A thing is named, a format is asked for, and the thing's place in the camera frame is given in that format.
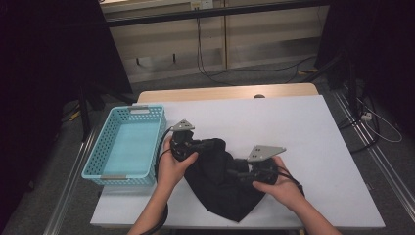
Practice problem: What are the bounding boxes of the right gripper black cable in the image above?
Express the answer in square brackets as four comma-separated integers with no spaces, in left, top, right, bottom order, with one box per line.
[276,165,306,198]

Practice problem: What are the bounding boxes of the black floor cable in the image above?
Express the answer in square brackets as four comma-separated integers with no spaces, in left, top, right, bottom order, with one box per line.
[337,94,382,155]

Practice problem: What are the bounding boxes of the black horizontal bar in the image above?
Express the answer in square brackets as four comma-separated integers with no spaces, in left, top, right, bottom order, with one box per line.
[106,0,331,28]

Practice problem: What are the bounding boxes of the wooden table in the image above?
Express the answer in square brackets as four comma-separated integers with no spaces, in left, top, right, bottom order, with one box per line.
[136,82,320,104]

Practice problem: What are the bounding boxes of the hanging black cable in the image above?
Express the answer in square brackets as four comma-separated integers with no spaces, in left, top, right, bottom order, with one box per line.
[195,16,318,87]

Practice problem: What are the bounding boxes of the black stand with slanted legs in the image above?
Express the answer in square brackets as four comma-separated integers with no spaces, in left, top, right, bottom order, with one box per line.
[77,82,138,142]

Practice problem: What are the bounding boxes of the long metal floor rail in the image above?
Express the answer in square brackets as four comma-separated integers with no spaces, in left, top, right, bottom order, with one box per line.
[332,91,415,223]

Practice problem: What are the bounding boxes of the thin white cable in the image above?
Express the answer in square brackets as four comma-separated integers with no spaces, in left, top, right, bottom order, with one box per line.
[356,97,403,144]

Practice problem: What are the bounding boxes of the narrow black curtain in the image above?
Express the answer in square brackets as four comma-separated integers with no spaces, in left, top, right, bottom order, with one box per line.
[314,0,415,138]

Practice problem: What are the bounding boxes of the black stand with upright post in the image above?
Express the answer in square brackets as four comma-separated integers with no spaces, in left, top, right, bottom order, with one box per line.
[301,53,359,116]

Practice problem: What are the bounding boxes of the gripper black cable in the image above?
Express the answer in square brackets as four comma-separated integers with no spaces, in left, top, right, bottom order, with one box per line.
[276,165,306,198]
[139,126,174,235]

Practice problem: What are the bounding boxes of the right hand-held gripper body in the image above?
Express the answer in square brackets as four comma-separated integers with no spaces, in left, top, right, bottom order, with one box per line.
[247,145,287,186]

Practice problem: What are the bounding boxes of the wide black curtain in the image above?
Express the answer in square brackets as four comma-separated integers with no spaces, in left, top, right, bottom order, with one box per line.
[0,0,134,229]

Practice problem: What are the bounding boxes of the person's right hand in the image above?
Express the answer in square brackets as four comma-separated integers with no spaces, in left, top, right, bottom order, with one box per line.
[253,156,306,212]

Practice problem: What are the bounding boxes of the black shorts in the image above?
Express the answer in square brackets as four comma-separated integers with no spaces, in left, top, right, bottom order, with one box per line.
[184,137,282,223]

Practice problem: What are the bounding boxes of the person's left hand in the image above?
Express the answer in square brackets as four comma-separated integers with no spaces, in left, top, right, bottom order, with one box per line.
[157,136,199,197]

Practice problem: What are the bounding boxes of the white table cover board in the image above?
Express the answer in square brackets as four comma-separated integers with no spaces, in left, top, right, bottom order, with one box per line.
[90,94,386,229]

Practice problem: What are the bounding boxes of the white wall socket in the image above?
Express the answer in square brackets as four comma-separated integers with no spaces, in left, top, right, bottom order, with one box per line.
[190,0,214,10]

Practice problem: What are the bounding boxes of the beige low cabinet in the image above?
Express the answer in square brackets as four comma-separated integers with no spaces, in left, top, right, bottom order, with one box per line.
[100,0,331,84]

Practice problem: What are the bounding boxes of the light blue plastic basket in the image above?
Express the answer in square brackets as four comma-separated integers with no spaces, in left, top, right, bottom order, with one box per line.
[80,104,168,188]

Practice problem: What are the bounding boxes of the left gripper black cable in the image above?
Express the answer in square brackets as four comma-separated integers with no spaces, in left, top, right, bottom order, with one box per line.
[139,126,174,235]

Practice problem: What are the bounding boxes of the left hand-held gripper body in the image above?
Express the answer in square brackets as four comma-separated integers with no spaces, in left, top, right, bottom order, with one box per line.
[169,118,199,162]

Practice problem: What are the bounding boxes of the short metal floor rail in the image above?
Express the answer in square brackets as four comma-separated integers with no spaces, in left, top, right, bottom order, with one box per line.
[43,130,96,235]

